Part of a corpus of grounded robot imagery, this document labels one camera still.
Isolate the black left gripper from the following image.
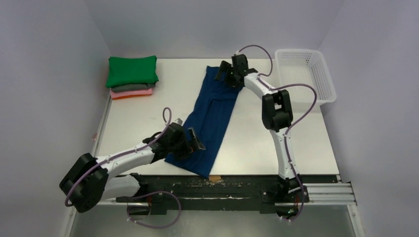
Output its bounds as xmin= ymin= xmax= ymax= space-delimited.
xmin=168 ymin=128 xmax=204 ymax=162

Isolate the blue t-shirt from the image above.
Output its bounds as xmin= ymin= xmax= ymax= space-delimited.
xmin=165 ymin=66 xmax=242 ymax=178

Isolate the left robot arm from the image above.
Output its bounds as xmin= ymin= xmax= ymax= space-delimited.
xmin=59 ymin=122 xmax=205 ymax=213

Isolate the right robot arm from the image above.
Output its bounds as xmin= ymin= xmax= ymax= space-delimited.
xmin=215 ymin=54 xmax=305 ymax=201

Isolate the brown tape piece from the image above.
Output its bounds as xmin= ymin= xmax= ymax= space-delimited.
xmin=208 ymin=175 xmax=222 ymax=183

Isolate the white plastic basket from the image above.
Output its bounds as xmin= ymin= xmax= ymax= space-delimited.
xmin=275 ymin=49 xmax=336 ymax=106

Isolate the orange folded t-shirt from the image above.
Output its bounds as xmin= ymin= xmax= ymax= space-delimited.
xmin=111 ymin=94 xmax=152 ymax=100

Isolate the grey folded t-shirt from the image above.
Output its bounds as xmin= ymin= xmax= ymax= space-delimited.
xmin=111 ymin=83 xmax=156 ymax=93

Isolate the pink folded t-shirt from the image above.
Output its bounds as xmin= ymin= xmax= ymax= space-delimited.
xmin=110 ymin=88 xmax=153 ymax=97

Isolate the green folded t-shirt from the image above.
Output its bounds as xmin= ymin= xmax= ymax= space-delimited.
xmin=106 ymin=55 xmax=159 ymax=88

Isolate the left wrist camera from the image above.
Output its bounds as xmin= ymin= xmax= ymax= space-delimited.
xmin=173 ymin=118 xmax=183 ymax=127

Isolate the aluminium table frame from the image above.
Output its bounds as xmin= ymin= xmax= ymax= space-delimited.
xmin=58 ymin=95 xmax=112 ymax=237

